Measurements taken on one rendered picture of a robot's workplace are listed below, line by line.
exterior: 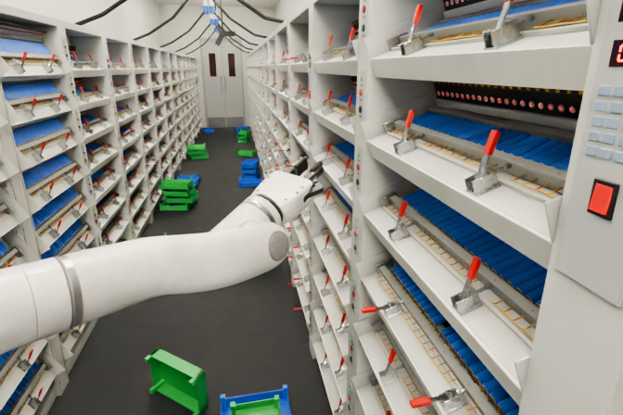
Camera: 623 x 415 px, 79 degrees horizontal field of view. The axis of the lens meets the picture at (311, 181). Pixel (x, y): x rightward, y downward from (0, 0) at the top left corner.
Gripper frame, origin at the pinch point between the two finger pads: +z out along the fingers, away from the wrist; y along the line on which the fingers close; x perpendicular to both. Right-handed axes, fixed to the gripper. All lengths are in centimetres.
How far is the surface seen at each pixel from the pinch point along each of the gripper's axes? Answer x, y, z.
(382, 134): -3.4, 6.3, 24.7
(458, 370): -25.8, 38.5, -14.0
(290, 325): -155, -58, 38
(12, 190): -32, -130, -23
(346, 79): -16, -36, 82
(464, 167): 8.1, 31.3, 1.4
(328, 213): -56, -25, 42
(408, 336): -33.2, 26.8, -7.5
